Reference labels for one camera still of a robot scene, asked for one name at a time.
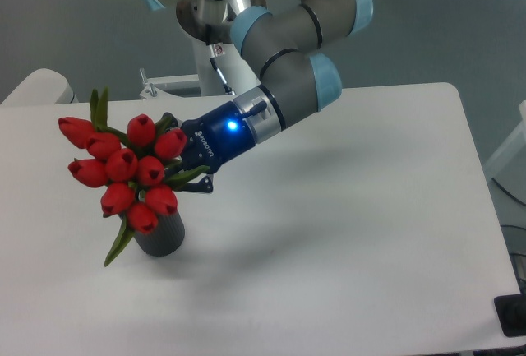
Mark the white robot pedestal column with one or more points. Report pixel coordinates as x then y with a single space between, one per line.
213 68

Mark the white furniture at right edge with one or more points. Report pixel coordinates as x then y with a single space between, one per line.
507 150

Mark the red tulip bouquet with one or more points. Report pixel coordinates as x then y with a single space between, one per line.
140 168

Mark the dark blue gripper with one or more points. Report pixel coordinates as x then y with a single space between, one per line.
212 140

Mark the white rounded chair back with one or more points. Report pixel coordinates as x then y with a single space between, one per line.
41 87

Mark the white metal base bracket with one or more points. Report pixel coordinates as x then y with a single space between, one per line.
185 86

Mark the black device at table edge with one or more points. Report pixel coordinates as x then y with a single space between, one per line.
511 314

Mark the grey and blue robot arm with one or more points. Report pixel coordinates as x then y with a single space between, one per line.
283 52

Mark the black ribbed cylindrical vase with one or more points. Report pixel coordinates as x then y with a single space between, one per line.
166 238

